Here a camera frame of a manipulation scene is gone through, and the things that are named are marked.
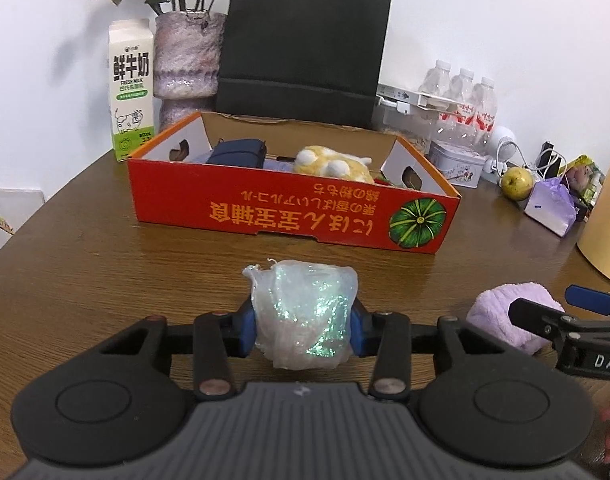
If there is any white wall panel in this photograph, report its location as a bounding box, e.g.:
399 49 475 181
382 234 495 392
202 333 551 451
0 187 46 268

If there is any green apple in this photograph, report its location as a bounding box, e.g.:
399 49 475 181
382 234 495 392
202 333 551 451
500 166 534 202

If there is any white round device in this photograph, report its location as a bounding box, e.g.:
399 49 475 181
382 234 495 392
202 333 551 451
485 125 520 183

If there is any yellow thermos jug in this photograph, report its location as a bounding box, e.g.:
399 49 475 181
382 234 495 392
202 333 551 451
576 140 610 286

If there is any iridescent plastic bag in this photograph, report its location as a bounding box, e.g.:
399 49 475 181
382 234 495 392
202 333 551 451
242 259 359 371

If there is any white charging cable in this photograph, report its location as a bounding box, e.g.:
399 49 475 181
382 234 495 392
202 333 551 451
515 141 568 181

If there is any person's right hand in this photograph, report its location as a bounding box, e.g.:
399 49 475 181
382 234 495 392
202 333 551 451
596 394 610 456

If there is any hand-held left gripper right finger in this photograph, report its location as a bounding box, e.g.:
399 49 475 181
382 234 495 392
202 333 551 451
347 304 504 401

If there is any colourful snack packet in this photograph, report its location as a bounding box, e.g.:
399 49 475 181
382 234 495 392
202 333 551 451
560 155 606 208

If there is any white printed tin box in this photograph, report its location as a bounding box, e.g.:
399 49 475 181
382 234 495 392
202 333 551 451
428 140 492 190

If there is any black power adapter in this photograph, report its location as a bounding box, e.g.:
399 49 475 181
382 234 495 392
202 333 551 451
539 141 566 176

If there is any black paper bag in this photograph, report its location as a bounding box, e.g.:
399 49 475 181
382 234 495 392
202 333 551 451
215 0 393 131

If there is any white green milk carton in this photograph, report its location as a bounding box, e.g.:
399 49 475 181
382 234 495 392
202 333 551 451
107 19 156 162

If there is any purple tissue pack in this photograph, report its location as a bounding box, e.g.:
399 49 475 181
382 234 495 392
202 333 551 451
524 177 578 238

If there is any lilac fluffy towel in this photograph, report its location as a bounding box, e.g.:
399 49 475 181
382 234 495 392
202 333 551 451
466 281 566 356

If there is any purple mottled vase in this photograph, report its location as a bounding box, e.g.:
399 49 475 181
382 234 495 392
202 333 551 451
152 10 227 133

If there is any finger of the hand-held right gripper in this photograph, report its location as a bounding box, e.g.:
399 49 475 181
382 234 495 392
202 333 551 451
565 283 610 319
507 297 578 346

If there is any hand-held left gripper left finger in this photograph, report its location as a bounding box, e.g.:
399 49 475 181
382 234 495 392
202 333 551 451
100 300 258 401

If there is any navy zip case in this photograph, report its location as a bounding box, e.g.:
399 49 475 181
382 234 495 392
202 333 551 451
205 138 268 168

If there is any clear lidded seed container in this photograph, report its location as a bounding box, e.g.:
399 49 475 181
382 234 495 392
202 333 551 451
375 82 456 153

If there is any red cardboard box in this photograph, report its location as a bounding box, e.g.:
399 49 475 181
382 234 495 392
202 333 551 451
127 111 462 257

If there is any yellow white plush toy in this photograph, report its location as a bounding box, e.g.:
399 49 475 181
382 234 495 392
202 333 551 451
291 145 376 183

